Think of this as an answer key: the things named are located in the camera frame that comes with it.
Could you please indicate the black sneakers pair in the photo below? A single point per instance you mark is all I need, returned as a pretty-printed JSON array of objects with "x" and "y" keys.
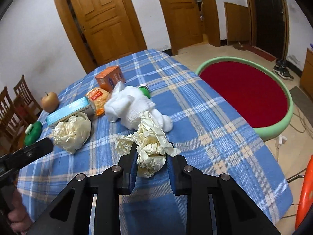
[{"x": 281, "y": 70}]

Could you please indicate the middle wooden door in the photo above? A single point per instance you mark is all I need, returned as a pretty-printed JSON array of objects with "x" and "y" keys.
[{"x": 182, "y": 18}]

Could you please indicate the cream paper wad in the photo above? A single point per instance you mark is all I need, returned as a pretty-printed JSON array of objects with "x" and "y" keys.
[
  {"x": 152, "y": 146},
  {"x": 72, "y": 134}
]

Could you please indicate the wooden door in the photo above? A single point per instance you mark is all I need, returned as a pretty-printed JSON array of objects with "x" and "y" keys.
[
  {"x": 101, "y": 31},
  {"x": 182, "y": 18}
]

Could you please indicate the red basin green rim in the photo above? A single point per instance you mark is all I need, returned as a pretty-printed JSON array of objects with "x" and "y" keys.
[{"x": 256, "y": 93}]

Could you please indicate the wooden tv cabinet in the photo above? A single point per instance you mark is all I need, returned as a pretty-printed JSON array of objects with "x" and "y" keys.
[{"x": 306, "y": 80}]

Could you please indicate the teal toothpaste box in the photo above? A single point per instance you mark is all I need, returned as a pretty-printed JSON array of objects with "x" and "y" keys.
[{"x": 63, "y": 114}]

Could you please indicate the white power strip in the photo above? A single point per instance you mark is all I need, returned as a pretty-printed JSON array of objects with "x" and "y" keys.
[{"x": 280, "y": 140}]

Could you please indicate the brown apple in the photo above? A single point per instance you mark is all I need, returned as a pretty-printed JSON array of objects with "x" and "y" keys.
[{"x": 50, "y": 102}]

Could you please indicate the small green toy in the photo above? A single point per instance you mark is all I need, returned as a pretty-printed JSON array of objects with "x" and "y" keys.
[{"x": 145, "y": 90}]

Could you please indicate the black entrance door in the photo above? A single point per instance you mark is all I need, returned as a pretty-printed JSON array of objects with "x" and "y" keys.
[{"x": 269, "y": 26}]

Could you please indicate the orange plastic stool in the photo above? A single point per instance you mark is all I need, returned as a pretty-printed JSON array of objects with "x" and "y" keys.
[{"x": 306, "y": 195}]

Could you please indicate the orange snack packet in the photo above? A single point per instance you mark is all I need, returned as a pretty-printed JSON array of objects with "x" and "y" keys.
[{"x": 98, "y": 98}]

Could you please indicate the red door mat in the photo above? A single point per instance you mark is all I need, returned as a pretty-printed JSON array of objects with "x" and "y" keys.
[{"x": 260, "y": 53}]

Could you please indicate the left wooden door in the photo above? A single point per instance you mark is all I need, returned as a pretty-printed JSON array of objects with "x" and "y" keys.
[{"x": 101, "y": 31}]

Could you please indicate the green flower-shaped toy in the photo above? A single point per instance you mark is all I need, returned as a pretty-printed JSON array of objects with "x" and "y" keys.
[{"x": 32, "y": 133}]

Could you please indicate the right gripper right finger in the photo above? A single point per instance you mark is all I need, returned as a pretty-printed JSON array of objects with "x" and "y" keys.
[{"x": 179, "y": 183}]

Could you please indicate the person's left hand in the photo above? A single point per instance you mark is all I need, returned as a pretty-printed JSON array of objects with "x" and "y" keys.
[{"x": 19, "y": 217}]

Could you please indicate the orange cardboard box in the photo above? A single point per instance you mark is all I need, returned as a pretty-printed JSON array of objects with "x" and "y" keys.
[{"x": 108, "y": 78}]

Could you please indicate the wooden chair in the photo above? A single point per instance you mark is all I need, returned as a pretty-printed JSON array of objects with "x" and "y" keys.
[
  {"x": 21, "y": 89},
  {"x": 12, "y": 124}
]

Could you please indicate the blue plaid tablecloth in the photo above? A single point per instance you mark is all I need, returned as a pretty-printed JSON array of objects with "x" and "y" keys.
[{"x": 206, "y": 130}]

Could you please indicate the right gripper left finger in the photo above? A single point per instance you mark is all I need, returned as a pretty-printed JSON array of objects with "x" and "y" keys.
[{"x": 127, "y": 178}]

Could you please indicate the grey floor mat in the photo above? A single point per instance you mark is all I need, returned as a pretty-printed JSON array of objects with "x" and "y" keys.
[{"x": 302, "y": 102}]

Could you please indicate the brown slipper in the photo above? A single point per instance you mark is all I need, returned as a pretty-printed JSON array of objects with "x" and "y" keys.
[{"x": 239, "y": 46}]

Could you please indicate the white sock bundle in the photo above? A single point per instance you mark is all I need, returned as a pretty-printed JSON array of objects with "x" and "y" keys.
[{"x": 126, "y": 103}]

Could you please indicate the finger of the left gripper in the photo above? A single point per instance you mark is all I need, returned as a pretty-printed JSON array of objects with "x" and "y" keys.
[{"x": 26, "y": 155}]

